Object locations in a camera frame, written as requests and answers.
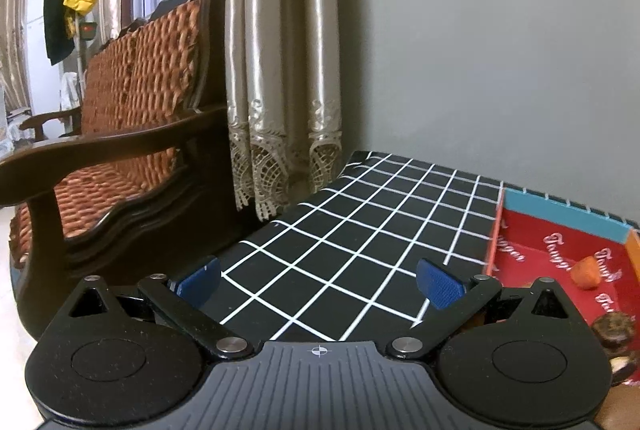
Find colourful cardboard box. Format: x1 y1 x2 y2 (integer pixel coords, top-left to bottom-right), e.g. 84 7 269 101
482 187 640 430

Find wooden wicker chair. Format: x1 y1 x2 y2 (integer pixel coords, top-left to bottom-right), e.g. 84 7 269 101
0 0 261 341

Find beige satin curtain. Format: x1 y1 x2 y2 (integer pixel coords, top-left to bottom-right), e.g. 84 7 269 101
224 0 347 222

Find orange carrot piece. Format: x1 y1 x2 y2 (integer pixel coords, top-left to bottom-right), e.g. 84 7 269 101
571 256 602 289

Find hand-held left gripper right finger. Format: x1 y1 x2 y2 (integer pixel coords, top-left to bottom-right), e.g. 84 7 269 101
390 257 576 361

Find white refrigerator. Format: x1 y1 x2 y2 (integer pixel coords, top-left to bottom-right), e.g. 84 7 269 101
25 0 67 136

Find dark brown chestnut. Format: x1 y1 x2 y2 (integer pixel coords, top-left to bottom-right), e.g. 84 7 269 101
607 355 639 386

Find black hanging coat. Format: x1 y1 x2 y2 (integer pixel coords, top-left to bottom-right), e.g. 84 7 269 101
42 0 77 66

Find coat rack pole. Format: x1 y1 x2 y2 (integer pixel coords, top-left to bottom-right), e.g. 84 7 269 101
75 15 87 87

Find black white checked tablecloth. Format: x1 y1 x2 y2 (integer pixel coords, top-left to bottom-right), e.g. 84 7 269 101
167 150 626 343

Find wrinkled brown walnut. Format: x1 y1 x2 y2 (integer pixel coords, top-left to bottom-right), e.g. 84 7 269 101
590 313 635 351

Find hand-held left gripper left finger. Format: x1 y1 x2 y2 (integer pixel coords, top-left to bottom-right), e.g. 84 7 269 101
67 255 256 361

